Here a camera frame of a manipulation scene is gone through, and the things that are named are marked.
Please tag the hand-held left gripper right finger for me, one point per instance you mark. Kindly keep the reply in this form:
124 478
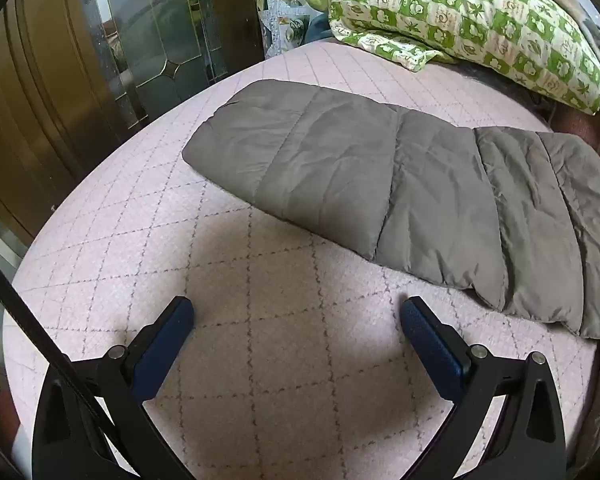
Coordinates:
432 345

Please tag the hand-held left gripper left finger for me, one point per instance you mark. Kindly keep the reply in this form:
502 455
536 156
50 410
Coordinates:
162 345

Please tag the grey puffer jacket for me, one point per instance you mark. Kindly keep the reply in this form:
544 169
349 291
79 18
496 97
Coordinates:
380 185

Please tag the pink quilted bed cover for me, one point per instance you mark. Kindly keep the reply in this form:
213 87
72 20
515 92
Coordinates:
280 360

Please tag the wooden cabinet with glass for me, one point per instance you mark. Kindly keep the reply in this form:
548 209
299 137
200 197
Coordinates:
55 85

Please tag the green checkered pillow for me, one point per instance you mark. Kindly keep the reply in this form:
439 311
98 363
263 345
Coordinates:
455 15

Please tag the floral plastic sheet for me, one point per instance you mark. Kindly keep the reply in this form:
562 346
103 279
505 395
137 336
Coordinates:
285 5

